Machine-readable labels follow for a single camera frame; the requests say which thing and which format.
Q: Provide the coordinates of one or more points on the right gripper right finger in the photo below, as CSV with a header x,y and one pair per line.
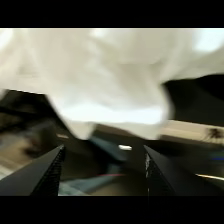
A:
x,y
170,180

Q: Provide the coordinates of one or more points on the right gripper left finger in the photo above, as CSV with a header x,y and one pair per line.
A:
x,y
40,176

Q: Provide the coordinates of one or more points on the white T-shirt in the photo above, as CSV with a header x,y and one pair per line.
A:
x,y
110,76

